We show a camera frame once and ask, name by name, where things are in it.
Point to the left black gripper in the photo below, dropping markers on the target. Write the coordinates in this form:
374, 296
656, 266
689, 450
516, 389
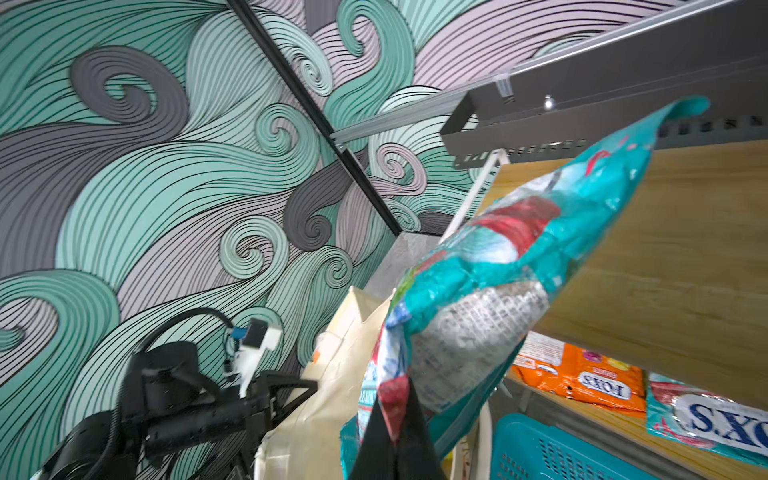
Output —
166, 405

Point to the teal plastic fruit basket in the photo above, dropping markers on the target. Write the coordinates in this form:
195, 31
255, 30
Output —
526, 449

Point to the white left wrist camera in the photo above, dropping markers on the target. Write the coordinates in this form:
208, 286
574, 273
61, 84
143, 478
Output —
252, 343

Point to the white wooden two-tier shelf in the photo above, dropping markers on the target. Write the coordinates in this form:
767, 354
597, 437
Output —
679, 284

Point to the orange Fox's candy bag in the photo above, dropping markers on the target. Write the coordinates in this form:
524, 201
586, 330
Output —
585, 376

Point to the red green candy bag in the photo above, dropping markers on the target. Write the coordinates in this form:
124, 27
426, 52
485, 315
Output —
458, 318

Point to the green Fox's candy bag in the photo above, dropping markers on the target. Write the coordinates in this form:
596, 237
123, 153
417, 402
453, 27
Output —
703, 420

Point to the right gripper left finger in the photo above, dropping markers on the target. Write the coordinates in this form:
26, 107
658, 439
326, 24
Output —
375, 444

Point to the black metal wall tray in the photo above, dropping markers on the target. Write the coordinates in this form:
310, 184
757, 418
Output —
555, 106

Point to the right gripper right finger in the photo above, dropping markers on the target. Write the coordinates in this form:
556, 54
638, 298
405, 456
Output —
416, 458

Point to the cream canvas grocery bag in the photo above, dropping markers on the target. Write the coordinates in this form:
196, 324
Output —
308, 444

